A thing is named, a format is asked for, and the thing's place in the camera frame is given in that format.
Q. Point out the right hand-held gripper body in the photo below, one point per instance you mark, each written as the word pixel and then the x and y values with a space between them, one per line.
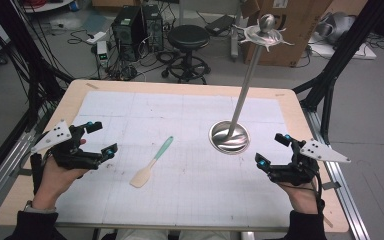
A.
pixel 298 171

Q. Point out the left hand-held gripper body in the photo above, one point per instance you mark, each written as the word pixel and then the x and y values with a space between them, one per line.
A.
pixel 71 156

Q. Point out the person's right hand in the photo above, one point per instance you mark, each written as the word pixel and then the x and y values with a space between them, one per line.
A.
pixel 301 198

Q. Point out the person's left hand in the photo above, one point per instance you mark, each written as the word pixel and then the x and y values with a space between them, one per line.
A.
pixel 53 183

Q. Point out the silver metal hook stand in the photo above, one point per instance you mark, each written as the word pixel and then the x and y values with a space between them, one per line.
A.
pixel 228 138

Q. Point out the wristwatch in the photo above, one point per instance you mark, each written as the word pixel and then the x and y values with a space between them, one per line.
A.
pixel 40 208

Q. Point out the white device with green display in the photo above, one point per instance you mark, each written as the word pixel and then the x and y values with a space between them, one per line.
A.
pixel 102 53

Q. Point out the white grid paper mat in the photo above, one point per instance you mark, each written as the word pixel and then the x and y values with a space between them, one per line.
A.
pixel 180 200

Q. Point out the white power strip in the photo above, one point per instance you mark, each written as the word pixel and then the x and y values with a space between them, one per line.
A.
pixel 96 37

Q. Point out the large black computer tower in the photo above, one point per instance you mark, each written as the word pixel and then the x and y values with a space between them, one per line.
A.
pixel 128 33

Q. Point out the brown cardboard box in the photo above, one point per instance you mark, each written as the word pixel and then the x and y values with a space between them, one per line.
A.
pixel 300 33

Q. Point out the white flat board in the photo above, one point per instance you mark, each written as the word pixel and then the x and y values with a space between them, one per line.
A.
pixel 346 51

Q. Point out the slim black computer tower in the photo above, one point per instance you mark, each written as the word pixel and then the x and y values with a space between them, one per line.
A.
pixel 153 26

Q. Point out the grey helmet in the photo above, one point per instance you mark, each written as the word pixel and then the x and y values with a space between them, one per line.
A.
pixel 338 26

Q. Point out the flat black device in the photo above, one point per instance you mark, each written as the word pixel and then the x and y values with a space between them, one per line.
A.
pixel 220 25

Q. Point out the black round stool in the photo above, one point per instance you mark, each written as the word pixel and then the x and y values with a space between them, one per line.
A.
pixel 188 38

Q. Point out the aluminium rail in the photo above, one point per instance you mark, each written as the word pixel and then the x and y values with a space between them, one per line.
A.
pixel 343 193
pixel 6 170

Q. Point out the black metal frame strut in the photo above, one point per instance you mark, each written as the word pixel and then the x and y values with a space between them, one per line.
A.
pixel 35 66
pixel 333 63

